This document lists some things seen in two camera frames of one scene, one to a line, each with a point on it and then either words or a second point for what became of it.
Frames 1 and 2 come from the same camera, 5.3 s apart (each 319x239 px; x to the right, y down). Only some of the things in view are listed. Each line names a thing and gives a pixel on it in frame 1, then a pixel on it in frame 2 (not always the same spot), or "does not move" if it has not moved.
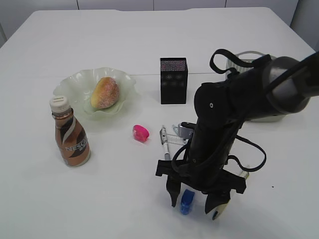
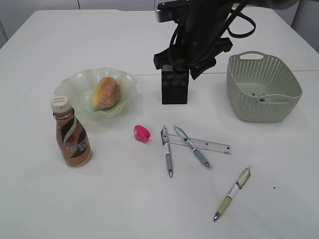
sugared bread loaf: x=105 y=93 does not move
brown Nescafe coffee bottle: x=72 y=138 does not move
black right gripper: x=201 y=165 to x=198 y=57
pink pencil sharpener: x=140 y=133 does not move
